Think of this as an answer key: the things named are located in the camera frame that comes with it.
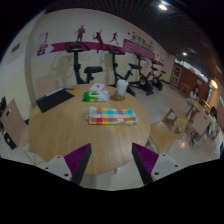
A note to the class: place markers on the person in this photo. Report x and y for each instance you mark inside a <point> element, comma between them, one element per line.
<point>195,93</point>
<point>212,121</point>

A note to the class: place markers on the green wet wipes pack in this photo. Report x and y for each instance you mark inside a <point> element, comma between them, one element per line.
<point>95,96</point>

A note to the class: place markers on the light wooden chair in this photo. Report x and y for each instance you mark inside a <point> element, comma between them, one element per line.
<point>163,135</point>
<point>46,86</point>
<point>15,123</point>

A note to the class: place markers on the black exercise bike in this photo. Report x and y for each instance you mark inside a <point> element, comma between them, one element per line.
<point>156,80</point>
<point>77,63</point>
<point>115,63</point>
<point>145,83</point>

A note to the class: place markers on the white tissue pack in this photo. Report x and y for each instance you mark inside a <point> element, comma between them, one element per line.
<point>97,87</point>

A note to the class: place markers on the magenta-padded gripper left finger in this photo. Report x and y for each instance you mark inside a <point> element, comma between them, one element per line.
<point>75,160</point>

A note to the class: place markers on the dark grey tablet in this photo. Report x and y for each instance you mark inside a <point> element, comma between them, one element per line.
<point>53,99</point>

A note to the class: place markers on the orange and blue marker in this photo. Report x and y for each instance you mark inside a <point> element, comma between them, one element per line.
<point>70,87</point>

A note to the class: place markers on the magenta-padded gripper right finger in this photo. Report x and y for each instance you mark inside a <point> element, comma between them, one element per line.
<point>148,160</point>

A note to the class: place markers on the wall poster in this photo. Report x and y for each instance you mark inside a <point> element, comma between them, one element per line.
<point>42,43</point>

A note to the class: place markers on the colourful checkered towel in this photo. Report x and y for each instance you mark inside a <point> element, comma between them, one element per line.
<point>111,116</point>

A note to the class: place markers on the light wooden table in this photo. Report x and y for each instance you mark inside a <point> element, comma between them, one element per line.
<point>199,115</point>

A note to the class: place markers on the white paper cup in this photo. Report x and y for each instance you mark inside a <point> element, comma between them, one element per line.
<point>122,87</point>

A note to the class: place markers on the round ceiling lamp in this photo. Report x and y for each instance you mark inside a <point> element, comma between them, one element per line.
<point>184,53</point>
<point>162,6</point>

